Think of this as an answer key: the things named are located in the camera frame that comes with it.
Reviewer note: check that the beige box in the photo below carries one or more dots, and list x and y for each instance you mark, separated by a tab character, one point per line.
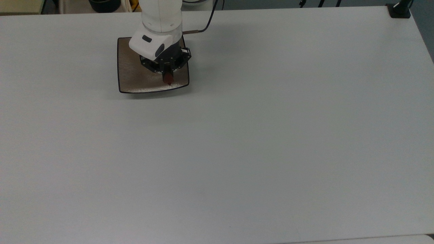
20	6

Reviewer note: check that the small brown round food item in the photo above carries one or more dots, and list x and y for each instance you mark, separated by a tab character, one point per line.
168	80

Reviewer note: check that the black bowl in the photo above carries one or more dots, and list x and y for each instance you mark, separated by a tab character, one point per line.
104	5

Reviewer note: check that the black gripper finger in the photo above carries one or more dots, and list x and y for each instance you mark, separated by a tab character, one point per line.
184	57
151	64

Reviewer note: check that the square brown ceramic plate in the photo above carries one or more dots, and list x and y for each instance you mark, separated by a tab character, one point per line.
135	78

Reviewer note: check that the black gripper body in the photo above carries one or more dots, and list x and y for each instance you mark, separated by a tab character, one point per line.
171	56

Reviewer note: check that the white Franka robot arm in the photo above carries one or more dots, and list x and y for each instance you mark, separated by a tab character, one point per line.
159	20

